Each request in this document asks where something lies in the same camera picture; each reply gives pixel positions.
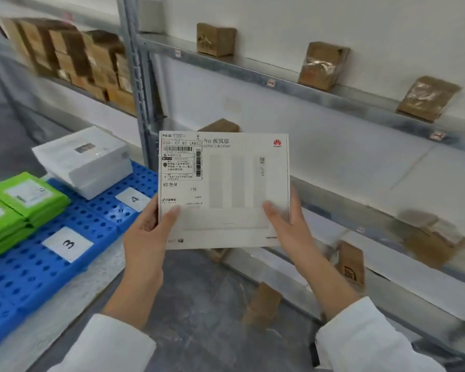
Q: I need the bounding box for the person's left hand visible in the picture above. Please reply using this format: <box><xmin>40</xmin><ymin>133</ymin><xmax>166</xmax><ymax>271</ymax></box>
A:
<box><xmin>123</xmin><ymin>195</ymin><xmax>181</xmax><ymax>292</ymax></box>

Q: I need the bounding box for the brown box with black logo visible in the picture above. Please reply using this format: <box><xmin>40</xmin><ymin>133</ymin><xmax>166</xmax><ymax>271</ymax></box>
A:
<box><xmin>335</xmin><ymin>240</ymin><xmax>367</xmax><ymax>296</ymax></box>

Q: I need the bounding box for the grey metal shelf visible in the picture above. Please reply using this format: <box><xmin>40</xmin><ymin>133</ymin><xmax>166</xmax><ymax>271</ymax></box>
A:
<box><xmin>0</xmin><ymin>0</ymin><xmax>150</xmax><ymax>152</ymax></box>
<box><xmin>116</xmin><ymin>0</ymin><xmax>465</xmax><ymax>363</ymax></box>

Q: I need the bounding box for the brown box with black handwriting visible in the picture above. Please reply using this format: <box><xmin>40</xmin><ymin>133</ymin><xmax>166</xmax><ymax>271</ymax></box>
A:
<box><xmin>196</xmin><ymin>22</ymin><xmax>238</xmax><ymax>58</ymax></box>

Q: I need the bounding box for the tape-wrapped brown box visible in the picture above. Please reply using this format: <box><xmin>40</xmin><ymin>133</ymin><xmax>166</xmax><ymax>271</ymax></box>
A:
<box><xmin>396</xmin><ymin>76</ymin><xmax>462</xmax><ymax>123</ymax></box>
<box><xmin>297</xmin><ymin>41</ymin><xmax>351</xmax><ymax>92</ymax></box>

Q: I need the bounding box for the stack of brown cardboard boxes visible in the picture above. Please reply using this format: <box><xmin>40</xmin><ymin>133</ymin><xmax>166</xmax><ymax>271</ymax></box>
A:
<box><xmin>0</xmin><ymin>17</ymin><xmax>137</xmax><ymax>117</ymax></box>

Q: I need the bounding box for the small brown box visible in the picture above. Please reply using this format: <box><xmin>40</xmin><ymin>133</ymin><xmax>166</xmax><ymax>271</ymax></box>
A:
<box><xmin>207</xmin><ymin>247</ymin><xmax>230</xmax><ymax>265</ymax></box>
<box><xmin>242</xmin><ymin>282</ymin><xmax>283</xmax><ymax>332</ymax></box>

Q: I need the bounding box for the oblong brown box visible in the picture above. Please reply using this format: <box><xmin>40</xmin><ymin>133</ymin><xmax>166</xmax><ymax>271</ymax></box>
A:
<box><xmin>196</xmin><ymin>118</ymin><xmax>241</xmax><ymax>133</ymax></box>

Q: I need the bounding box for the person's right forearm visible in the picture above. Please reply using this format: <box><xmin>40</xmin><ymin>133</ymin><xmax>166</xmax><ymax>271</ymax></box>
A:
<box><xmin>294</xmin><ymin>251</ymin><xmax>447</xmax><ymax>372</ymax></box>

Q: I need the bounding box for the person's left forearm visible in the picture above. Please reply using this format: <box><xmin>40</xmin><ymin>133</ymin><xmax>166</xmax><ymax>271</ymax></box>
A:
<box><xmin>48</xmin><ymin>274</ymin><xmax>166</xmax><ymax>372</ymax></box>

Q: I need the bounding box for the person's right hand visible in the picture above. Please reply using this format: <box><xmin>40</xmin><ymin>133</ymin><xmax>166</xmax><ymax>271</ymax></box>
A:
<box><xmin>262</xmin><ymin>188</ymin><xmax>323</xmax><ymax>269</ymax></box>

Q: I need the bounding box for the brown box with white label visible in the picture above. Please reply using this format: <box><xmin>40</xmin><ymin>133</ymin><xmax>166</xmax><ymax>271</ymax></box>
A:
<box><xmin>405</xmin><ymin>224</ymin><xmax>465</xmax><ymax>270</ymax></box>

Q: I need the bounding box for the white number card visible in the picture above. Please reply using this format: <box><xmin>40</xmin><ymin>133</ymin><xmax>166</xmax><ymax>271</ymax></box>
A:
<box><xmin>41</xmin><ymin>226</ymin><xmax>95</xmax><ymax>264</ymax></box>
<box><xmin>115</xmin><ymin>187</ymin><xmax>152</xmax><ymax>213</ymax></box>

